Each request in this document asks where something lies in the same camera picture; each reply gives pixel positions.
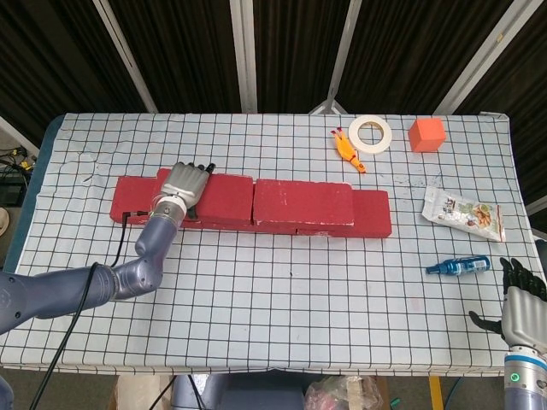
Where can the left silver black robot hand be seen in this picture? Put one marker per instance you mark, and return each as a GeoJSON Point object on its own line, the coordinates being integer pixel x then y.
{"type": "Point", "coordinates": [184, 181]}

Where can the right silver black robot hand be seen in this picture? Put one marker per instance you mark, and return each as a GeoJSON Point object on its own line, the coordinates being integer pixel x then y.
{"type": "Point", "coordinates": [525, 312]}

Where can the red brick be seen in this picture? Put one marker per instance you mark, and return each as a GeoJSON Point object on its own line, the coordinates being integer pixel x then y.
{"type": "Point", "coordinates": [132, 198]}
{"type": "Point", "coordinates": [239, 227]}
{"type": "Point", "coordinates": [372, 213]}
{"type": "Point", "coordinates": [303, 200]}
{"type": "Point", "coordinates": [226, 196]}

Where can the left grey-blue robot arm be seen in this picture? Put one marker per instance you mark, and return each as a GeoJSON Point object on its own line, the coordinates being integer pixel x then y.
{"type": "Point", "coordinates": [42, 294]}

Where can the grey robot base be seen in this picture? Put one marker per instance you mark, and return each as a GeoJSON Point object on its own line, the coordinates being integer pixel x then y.
{"type": "Point", "coordinates": [256, 397]}

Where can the blue spray bottle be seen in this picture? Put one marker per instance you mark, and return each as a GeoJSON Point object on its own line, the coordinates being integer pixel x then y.
{"type": "Point", "coordinates": [461, 265]}

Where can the white snack packet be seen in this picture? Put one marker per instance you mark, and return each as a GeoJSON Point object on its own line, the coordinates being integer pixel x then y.
{"type": "Point", "coordinates": [463, 213]}

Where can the yellow rubber chicken toy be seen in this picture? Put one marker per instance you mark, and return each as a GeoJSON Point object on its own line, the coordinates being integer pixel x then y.
{"type": "Point", "coordinates": [345, 148]}

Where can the white black-grid tablecloth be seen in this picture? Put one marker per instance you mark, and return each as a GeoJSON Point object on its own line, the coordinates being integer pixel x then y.
{"type": "Point", "coordinates": [278, 320]}

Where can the black equipment box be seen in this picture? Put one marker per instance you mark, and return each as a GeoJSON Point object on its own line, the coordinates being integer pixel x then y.
{"type": "Point", "coordinates": [10, 188]}

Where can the white tape roll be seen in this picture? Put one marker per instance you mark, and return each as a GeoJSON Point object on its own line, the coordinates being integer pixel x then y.
{"type": "Point", "coordinates": [357, 138]}

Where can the orange foam cube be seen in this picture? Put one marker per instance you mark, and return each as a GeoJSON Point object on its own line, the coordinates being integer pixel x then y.
{"type": "Point", "coordinates": [427, 136]}

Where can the clear plastic bag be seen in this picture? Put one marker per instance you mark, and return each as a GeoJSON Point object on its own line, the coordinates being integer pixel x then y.
{"type": "Point", "coordinates": [342, 395]}

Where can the beige paper sheet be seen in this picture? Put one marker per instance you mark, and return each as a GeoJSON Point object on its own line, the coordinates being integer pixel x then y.
{"type": "Point", "coordinates": [137, 395]}

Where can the white metal frame post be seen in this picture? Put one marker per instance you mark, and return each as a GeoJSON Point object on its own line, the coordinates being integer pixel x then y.
{"type": "Point", "coordinates": [124, 55]}
{"type": "Point", "coordinates": [243, 55]}
{"type": "Point", "coordinates": [481, 55]}
{"type": "Point", "coordinates": [342, 55]}

